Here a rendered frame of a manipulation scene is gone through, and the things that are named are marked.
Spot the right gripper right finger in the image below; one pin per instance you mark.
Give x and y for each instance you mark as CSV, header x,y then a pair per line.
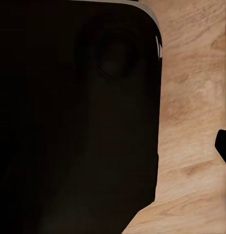
x,y
220,143

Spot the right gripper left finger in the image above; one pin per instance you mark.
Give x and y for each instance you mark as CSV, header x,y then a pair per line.
x,y
9,147

